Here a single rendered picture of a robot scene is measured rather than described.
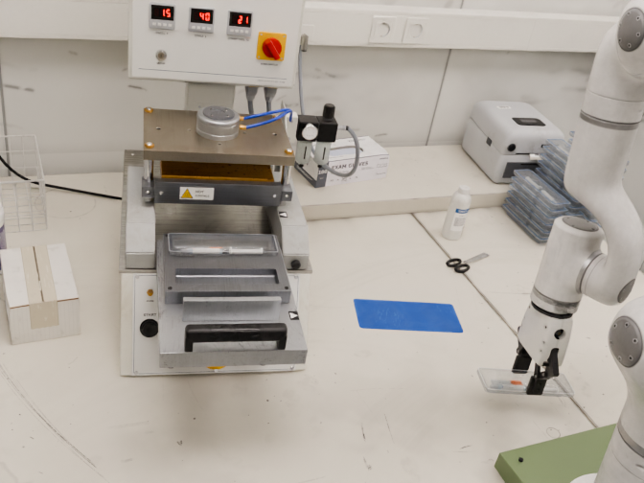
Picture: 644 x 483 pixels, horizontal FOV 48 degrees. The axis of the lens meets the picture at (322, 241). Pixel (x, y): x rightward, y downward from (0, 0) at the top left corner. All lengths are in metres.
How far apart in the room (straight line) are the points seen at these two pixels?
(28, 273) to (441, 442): 0.82
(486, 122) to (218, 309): 1.25
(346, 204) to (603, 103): 0.85
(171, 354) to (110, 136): 0.98
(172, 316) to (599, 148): 0.71
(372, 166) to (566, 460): 0.97
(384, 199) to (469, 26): 0.56
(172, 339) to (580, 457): 0.72
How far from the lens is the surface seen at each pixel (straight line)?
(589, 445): 1.40
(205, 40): 1.46
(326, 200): 1.85
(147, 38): 1.45
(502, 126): 2.11
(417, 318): 1.59
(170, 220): 1.44
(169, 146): 1.32
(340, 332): 1.50
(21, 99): 1.90
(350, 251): 1.75
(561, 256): 1.28
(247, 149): 1.33
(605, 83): 1.18
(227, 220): 1.45
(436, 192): 2.01
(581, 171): 1.22
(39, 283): 1.44
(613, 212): 1.22
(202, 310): 1.12
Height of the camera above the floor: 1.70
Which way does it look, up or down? 33 degrees down
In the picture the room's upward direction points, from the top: 10 degrees clockwise
